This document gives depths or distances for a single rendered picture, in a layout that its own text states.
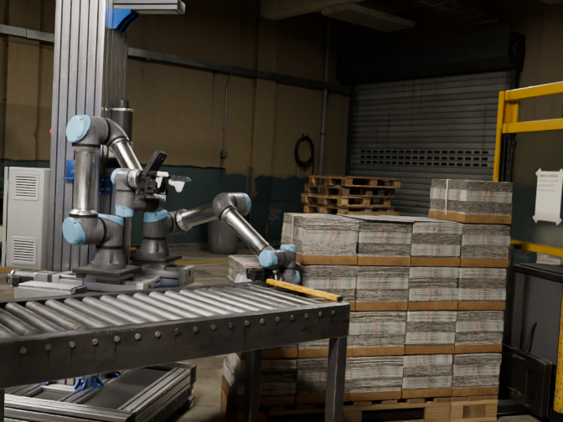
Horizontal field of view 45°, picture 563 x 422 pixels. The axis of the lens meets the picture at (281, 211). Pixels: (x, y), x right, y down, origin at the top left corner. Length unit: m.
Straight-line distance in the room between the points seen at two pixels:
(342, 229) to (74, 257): 1.28
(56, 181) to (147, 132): 7.05
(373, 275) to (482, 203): 0.72
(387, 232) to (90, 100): 1.56
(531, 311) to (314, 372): 1.51
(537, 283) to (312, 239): 1.55
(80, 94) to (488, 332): 2.40
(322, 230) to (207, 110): 7.71
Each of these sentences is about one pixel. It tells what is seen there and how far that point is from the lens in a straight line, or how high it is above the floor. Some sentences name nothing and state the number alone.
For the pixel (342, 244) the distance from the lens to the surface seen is 3.35.
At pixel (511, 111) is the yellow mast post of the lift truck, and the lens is 4.43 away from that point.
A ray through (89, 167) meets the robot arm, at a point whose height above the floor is 1.25.
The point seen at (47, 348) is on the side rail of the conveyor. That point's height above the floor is 0.77.
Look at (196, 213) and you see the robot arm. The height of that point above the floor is 1.04.
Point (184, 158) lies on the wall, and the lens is 10.63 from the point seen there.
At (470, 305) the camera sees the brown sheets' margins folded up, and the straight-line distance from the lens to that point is 3.72.
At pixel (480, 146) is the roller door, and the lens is 10.80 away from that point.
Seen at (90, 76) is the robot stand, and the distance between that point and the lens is 3.24.
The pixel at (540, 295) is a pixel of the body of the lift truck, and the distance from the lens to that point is 4.25.
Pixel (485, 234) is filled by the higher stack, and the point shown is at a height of 1.01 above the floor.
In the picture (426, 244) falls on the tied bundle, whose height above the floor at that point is 0.95.
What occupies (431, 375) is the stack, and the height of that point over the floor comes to 0.26.
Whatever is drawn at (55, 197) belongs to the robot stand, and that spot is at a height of 1.10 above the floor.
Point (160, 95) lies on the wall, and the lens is 10.44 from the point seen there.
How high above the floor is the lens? 1.26
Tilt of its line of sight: 3 degrees down
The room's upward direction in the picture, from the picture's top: 3 degrees clockwise
